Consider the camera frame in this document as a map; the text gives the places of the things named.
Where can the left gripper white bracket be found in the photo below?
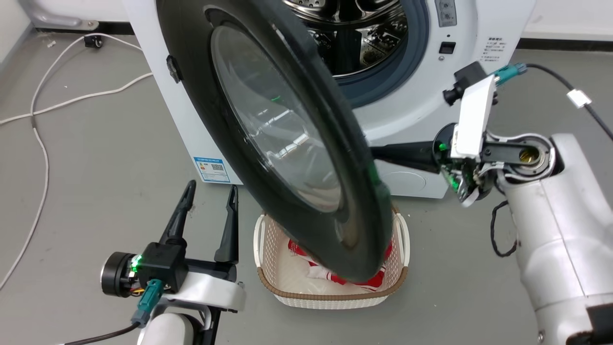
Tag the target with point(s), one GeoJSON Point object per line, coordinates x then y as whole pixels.
{"type": "Point", "coordinates": [210, 290]}

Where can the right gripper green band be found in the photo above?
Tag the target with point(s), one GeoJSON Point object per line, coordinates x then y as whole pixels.
{"type": "Point", "coordinates": [445, 143]}

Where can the black round glass washer door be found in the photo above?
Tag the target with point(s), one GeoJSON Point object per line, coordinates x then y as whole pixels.
{"type": "Point", "coordinates": [196, 110]}

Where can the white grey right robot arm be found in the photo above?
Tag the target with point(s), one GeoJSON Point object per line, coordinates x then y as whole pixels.
{"type": "Point", "coordinates": [550, 230]}

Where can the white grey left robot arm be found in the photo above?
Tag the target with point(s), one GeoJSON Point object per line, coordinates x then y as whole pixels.
{"type": "Point", "coordinates": [170, 330]}

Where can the white front-load washing machine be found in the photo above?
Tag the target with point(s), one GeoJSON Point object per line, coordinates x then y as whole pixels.
{"type": "Point", "coordinates": [191, 129]}

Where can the grey rubber door gasket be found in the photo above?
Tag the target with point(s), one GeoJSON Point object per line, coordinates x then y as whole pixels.
{"type": "Point", "coordinates": [413, 62]}

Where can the blue energy label sticker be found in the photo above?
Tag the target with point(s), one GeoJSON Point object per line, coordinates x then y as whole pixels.
{"type": "Point", "coordinates": [211, 169]}

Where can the white woven laundry basket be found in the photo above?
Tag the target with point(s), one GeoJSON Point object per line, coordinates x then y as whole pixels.
{"type": "Point", "coordinates": [272, 251]}

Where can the stainless steel washer drum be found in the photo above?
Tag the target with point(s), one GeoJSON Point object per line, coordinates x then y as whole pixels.
{"type": "Point", "coordinates": [376, 40]}

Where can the red and white garment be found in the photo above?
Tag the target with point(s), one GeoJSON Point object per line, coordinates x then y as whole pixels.
{"type": "Point", "coordinates": [324, 274]}

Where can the small black floor plug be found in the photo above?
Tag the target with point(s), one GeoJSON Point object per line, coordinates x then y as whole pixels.
{"type": "Point", "coordinates": [93, 41]}

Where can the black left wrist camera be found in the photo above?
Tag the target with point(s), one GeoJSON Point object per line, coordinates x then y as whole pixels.
{"type": "Point", "coordinates": [163, 266]}

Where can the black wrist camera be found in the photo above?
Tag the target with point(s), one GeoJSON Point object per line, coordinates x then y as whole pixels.
{"type": "Point", "coordinates": [163, 266]}
{"type": "Point", "coordinates": [467, 79]}

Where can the white right camera mount plate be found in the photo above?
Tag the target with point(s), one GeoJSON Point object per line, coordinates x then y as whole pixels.
{"type": "Point", "coordinates": [474, 120]}

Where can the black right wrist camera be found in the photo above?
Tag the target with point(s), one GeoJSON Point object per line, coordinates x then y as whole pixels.
{"type": "Point", "coordinates": [467, 79]}

